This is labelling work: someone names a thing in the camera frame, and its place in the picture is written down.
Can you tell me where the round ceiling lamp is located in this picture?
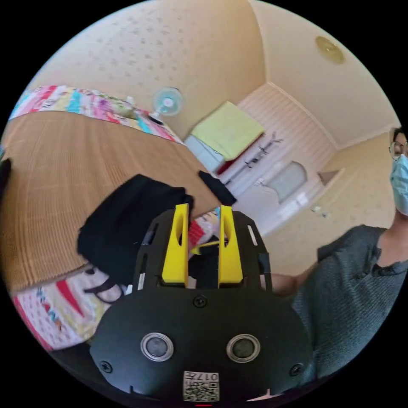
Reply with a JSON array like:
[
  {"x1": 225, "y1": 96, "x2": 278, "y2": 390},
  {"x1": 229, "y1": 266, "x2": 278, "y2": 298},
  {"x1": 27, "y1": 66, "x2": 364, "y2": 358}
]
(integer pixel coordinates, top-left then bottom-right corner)
[{"x1": 314, "y1": 35, "x2": 346, "y2": 64}]

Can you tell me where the bed with woven mat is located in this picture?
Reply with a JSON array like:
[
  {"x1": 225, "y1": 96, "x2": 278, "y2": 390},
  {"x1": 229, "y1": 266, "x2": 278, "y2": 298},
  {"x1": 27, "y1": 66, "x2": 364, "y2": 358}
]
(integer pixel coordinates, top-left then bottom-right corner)
[{"x1": 0, "y1": 84, "x2": 224, "y2": 352}]

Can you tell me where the coat rack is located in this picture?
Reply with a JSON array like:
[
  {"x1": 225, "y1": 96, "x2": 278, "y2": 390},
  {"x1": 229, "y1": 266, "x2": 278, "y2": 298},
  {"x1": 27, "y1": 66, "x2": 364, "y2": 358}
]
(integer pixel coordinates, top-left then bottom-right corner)
[{"x1": 223, "y1": 132, "x2": 284, "y2": 186}]

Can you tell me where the small white fan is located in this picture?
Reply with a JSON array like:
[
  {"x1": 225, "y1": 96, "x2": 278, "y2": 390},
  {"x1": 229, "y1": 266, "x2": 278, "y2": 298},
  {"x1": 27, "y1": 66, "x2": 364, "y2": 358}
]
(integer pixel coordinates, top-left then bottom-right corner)
[{"x1": 148, "y1": 86, "x2": 185, "y2": 125}]

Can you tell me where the white cupboard with yellow cover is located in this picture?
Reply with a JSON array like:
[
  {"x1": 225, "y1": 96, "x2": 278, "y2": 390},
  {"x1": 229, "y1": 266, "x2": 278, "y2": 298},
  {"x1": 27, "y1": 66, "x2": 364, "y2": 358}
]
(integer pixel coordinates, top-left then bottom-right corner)
[{"x1": 184, "y1": 101, "x2": 266, "y2": 175}]

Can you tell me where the person's body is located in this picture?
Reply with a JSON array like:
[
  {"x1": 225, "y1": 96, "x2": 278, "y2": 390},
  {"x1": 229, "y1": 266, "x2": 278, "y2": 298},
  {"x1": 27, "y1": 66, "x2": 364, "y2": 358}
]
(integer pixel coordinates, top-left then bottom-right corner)
[{"x1": 292, "y1": 127, "x2": 408, "y2": 383}]

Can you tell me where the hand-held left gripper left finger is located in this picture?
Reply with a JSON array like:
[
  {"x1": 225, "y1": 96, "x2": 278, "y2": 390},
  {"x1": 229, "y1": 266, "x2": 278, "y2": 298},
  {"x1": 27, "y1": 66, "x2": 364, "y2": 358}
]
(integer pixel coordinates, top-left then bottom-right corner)
[{"x1": 161, "y1": 204, "x2": 189, "y2": 284}]

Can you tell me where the person's left forearm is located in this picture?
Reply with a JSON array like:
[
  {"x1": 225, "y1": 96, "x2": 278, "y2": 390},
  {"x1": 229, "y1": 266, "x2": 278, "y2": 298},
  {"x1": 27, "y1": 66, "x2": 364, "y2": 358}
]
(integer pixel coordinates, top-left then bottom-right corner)
[{"x1": 271, "y1": 266, "x2": 318, "y2": 298}]

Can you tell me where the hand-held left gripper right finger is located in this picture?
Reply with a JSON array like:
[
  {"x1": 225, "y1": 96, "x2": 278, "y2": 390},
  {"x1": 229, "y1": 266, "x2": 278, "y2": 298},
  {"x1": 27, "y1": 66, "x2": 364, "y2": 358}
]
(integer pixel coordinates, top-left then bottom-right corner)
[{"x1": 218, "y1": 205, "x2": 245, "y2": 285}]

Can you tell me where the black long sleeve shirt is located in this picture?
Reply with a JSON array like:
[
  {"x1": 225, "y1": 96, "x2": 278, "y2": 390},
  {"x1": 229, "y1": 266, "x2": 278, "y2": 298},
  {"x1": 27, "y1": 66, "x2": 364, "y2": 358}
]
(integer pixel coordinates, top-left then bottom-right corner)
[{"x1": 77, "y1": 170, "x2": 238, "y2": 286}]

